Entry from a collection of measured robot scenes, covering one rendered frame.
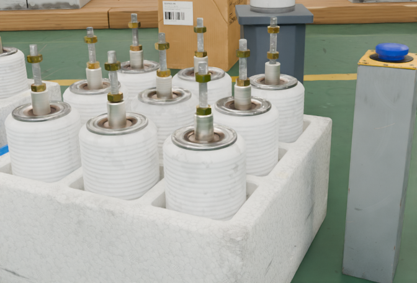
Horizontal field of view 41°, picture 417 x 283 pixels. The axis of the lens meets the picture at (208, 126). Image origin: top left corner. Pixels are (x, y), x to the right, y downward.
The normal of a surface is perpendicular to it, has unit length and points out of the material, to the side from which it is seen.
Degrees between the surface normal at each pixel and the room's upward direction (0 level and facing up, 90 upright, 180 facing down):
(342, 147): 0
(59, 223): 90
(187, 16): 90
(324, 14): 90
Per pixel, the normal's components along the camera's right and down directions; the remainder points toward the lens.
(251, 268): 0.90, 0.14
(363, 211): -0.43, 0.33
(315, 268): -0.02, -0.93
